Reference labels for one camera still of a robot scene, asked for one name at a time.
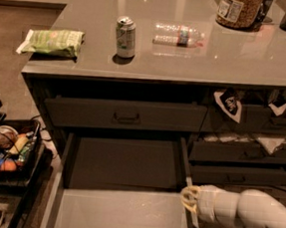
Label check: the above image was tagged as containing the dark cup behind jar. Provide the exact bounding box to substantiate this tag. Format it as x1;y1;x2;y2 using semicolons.
255;0;273;23

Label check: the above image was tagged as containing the green white soda can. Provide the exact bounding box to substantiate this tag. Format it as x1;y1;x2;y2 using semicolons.
116;16;136;59

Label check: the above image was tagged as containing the white snack bag in drawer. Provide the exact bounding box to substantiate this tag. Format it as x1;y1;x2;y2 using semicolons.
268;90;286;115

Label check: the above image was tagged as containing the grey drawer cabinet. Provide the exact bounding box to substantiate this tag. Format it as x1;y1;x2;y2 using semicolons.
12;0;286;199

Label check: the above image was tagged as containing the black white snack bag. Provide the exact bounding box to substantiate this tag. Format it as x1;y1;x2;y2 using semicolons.
213;88;242;123

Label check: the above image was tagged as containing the green chip bag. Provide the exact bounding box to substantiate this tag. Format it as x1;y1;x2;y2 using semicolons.
16;29;85;58

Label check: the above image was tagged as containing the clear plastic water bottle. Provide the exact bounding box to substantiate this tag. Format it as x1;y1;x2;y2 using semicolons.
152;23;205;48

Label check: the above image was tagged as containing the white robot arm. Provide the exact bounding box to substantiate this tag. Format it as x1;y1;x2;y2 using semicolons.
180;184;286;228

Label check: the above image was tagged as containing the black bin with groceries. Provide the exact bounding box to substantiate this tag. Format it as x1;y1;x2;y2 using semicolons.
0;118;44;186

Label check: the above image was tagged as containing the large snack jar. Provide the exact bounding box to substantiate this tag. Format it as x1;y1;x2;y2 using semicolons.
216;0;263;30

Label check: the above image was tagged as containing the grey drawer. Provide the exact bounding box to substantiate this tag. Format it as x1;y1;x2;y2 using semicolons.
200;105;286;135
45;97;207;132
189;132;286;164
40;132;198;228
190;165;286;186

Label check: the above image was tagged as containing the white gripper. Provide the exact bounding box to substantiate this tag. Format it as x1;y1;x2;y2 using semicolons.
181;185;221;223

